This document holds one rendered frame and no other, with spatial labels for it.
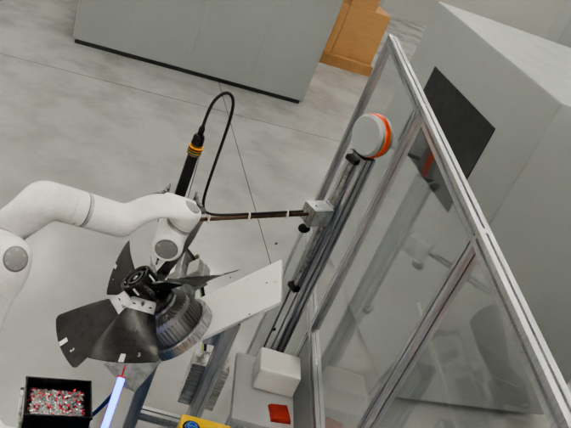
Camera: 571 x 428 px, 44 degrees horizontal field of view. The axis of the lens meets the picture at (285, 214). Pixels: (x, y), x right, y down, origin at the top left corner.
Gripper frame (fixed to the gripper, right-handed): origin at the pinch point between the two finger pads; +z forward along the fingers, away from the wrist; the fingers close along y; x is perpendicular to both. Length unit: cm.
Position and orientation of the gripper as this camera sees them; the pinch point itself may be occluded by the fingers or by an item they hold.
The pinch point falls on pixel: (182, 193)
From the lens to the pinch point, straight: 217.4
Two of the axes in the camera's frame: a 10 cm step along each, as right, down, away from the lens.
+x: 3.5, -8.1, -4.7
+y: 9.4, 3.0, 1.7
